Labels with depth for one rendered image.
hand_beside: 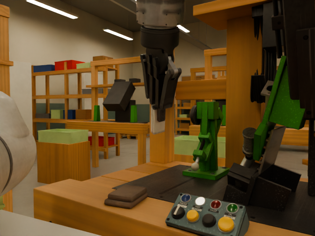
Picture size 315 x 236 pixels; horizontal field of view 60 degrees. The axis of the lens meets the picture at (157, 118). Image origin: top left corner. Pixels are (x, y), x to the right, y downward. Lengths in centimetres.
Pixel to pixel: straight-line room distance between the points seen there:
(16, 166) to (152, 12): 38
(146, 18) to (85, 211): 51
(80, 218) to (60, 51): 909
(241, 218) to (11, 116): 50
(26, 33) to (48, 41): 78
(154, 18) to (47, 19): 915
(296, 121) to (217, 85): 61
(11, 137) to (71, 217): 31
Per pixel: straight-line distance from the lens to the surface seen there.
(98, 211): 73
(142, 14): 52
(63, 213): 85
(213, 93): 126
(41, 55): 924
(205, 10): 111
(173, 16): 51
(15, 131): 63
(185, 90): 133
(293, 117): 72
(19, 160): 61
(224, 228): 56
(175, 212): 60
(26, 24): 909
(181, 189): 86
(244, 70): 113
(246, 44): 115
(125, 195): 71
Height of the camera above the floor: 115
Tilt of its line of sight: 2 degrees down
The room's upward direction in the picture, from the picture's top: straight up
